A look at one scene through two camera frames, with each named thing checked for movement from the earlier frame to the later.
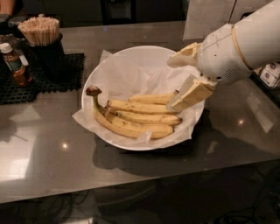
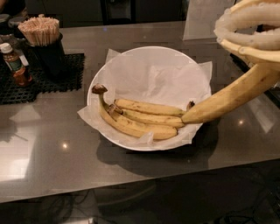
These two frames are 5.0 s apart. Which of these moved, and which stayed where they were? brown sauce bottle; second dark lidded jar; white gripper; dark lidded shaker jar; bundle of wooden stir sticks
Moved: white gripper
Stayed: brown sauce bottle; second dark lidded jar; dark lidded shaker jar; bundle of wooden stir sticks
